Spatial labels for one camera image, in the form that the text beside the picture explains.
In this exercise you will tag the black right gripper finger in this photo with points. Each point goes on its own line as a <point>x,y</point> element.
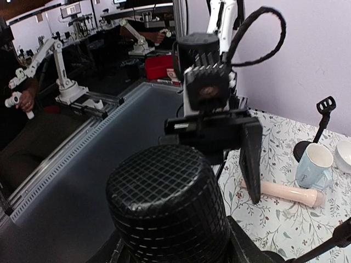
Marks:
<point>241,249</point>

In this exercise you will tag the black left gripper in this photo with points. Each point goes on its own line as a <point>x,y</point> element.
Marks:
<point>218,132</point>

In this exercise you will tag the tall black mic stand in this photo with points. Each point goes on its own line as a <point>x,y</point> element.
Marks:
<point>340,238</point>

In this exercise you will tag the second background robot arm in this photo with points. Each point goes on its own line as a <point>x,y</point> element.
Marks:
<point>141,47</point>

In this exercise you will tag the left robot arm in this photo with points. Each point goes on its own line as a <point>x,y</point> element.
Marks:
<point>201,62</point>

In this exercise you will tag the far left black stand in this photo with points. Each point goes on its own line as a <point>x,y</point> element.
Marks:
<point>324,107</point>

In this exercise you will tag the background person hand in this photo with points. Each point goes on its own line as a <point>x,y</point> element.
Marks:
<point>27,100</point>

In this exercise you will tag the light blue mug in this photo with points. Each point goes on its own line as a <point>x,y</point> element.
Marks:
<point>314,168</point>

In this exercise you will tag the beige microphone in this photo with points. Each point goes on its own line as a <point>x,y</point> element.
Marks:
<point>309,197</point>

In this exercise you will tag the white ceramic bowl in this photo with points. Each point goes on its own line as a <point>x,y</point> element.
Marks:
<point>342,156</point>

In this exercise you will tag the red storage box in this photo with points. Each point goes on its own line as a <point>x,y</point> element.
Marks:
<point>160,67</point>

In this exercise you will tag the white handheld controller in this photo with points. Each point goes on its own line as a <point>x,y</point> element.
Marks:
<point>15,100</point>

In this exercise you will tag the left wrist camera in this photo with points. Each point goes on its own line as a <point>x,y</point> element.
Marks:
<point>208,89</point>

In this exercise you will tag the aluminium front rail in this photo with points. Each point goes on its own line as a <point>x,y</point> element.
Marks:
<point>14,206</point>

